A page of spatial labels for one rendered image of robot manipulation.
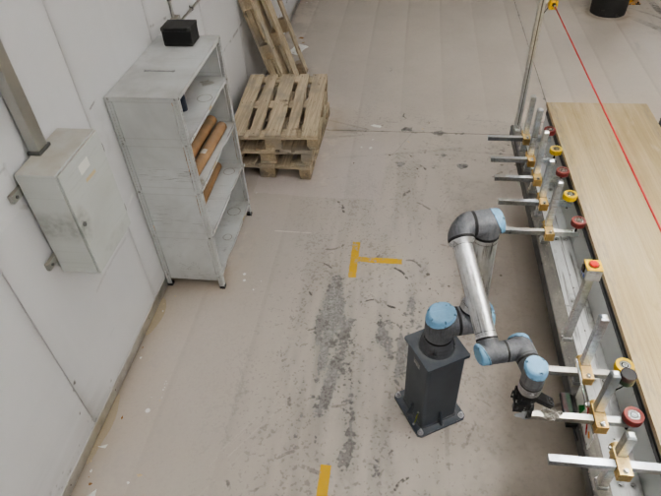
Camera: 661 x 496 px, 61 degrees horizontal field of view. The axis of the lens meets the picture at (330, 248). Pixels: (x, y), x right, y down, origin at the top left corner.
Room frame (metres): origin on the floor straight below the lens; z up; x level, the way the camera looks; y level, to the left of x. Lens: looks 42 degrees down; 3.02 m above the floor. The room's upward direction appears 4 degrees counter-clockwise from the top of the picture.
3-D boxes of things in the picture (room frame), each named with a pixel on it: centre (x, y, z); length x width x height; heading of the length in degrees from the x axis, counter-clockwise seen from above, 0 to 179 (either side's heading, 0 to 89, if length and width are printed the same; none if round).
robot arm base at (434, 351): (1.83, -0.53, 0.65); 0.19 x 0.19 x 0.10
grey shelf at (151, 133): (3.40, 0.95, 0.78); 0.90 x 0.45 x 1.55; 170
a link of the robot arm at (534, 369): (1.26, -0.77, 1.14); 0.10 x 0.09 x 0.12; 6
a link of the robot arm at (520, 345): (1.37, -0.75, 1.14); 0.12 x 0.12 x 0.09; 6
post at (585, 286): (1.75, -1.17, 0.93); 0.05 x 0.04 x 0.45; 171
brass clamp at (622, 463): (0.98, -1.04, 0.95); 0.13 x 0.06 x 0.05; 171
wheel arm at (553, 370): (1.46, -1.07, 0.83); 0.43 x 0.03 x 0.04; 81
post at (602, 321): (1.49, -1.13, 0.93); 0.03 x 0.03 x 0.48; 81
